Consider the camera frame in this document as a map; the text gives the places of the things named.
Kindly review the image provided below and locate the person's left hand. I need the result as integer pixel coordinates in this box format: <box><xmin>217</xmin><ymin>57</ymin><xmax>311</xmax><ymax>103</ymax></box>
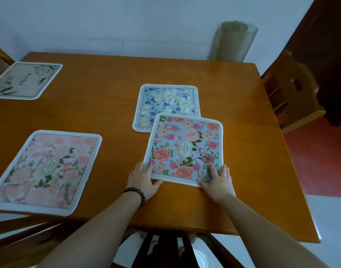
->
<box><xmin>127</xmin><ymin>161</ymin><xmax>163</xmax><ymax>201</ymax></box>

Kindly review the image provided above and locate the person's right hand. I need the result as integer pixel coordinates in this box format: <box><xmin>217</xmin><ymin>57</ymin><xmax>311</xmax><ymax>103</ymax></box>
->
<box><xmin>198</xmin><ymin>164</ymin><xmax>236</xmax><ymax>205</ymax></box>

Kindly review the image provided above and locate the blue cloth with pink flowers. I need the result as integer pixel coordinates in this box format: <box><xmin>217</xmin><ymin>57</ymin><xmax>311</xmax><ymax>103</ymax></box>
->
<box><xmin>143</xmin><ymin>112</ymin><xmax>224</xmax><ymax>188</ymax></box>

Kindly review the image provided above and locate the person's right forearm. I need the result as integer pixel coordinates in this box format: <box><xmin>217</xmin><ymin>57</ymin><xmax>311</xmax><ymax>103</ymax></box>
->
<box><xmin>217</xmin><ymin>194</ymin><xmax>331</xmax><ymax>268</ymax></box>

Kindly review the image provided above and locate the person's left forearm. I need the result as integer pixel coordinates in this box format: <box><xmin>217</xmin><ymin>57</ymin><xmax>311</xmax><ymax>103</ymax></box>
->
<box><xmin>38</xmin><ymin>192</ymin><xmax>142</xmax><ymax>268</ymax></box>

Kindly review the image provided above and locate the blue cloth with white flowers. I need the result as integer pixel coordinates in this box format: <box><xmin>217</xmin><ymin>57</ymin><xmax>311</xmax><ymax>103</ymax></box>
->
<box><xmin>132</xmin><ymin>84</ymin><xmax>201</xmax><ymax>133</ymax></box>

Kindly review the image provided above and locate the pale pink floral cloth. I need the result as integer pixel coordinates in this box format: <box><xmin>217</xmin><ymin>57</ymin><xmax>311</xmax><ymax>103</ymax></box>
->
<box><xmin>0</xmin><ymin>130</ymin><xmax>103</xmax><ymax>217</ymax></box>

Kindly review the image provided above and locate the light wooden chair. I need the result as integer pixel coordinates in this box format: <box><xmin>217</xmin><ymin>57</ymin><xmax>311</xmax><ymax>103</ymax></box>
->
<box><xmin>261</xmin><ymin>50</ymin><xmax>326</xmax><ymax>134</ymax></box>
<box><xmin>0</xmin><ymin>41</ymin><xmax>15</xmax><ymax>83</ymax></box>

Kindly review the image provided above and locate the dark wooden chair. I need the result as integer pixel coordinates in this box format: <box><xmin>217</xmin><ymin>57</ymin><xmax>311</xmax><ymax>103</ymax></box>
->
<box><xmin>0</xmin><ymin>211</ymin><xmax>126</xmax><ymax>268</ymax></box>

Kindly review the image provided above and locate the rolled translucent mat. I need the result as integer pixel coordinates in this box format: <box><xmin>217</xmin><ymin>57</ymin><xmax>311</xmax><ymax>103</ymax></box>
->
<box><xmin>209</xmin><ymin>21</ymin><xmax>259</xmax><ymax>63</ymax></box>

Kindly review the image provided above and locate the white cloth with green leaves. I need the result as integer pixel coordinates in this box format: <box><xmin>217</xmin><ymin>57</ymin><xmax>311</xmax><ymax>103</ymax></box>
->
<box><xmin>0</xmin><ymin>62</ymin><xmax>63</xmax><ymax>101</ymax></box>

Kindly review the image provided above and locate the dark wooden door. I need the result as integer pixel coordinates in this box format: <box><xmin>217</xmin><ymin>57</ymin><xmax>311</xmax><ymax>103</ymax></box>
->
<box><xmin>283</xmin><ymin>0</ymin><xmax>341</xmax><ymax>127</ymax></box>

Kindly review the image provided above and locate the dark wooden bead bracelet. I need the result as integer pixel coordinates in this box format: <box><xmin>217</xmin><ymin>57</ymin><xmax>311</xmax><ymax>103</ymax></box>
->
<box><xmin>122</xmin><ymin>187</ymin><xmax>146</xmax><ymax>208</ymax></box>

